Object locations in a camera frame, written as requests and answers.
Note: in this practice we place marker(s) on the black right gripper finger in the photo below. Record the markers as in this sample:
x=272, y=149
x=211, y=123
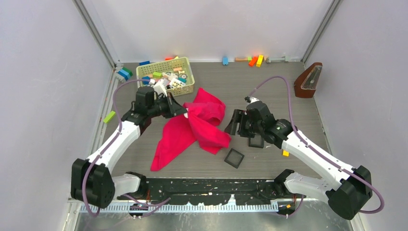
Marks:
x=242, y=130
x=231, y=128

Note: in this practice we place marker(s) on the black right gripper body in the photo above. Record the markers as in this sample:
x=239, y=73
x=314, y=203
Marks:
x=255, y=128

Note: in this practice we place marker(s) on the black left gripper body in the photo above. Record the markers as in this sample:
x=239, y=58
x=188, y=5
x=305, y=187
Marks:
x=159, y=108

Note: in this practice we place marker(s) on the light blue toy block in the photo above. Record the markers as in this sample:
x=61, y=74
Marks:
x=225, y=60

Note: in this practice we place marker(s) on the brown wooden metronome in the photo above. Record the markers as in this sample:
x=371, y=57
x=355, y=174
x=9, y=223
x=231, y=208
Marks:
x=305, y=85

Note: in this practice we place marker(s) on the pink red garment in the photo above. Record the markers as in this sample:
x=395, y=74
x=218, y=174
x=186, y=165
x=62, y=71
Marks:
x=204, y=115

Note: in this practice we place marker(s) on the orange toy block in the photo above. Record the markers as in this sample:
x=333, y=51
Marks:
x=253, y=61

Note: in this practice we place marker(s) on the lime green block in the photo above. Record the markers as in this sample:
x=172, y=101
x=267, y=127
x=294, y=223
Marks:
x=109, y=117

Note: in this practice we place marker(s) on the green perforated plastic basket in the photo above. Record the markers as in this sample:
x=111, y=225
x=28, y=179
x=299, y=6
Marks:
x=175, y=74

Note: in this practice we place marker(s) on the blue green block stack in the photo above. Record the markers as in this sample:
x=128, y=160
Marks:
x=124, y=75

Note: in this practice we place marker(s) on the black square tray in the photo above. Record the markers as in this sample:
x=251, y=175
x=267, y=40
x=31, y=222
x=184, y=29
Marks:
x=256, y=142
x=234, y=158

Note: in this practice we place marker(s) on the yellow toy block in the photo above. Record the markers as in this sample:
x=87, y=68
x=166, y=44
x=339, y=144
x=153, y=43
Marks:
x=259, y=61

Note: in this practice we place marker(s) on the tan wooden block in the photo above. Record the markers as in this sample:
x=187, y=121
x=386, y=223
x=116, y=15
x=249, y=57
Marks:
x=241, y=59

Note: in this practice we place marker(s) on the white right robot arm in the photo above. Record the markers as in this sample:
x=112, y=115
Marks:
x=343, y=188

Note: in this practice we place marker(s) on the small orange cube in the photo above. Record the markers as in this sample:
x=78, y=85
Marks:
x=285, y=153

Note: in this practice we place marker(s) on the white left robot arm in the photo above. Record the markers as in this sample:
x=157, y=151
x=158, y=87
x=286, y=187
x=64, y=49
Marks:
x=91, y=179

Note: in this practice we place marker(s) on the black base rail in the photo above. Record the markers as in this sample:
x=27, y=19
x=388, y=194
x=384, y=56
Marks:
x=180, y=191

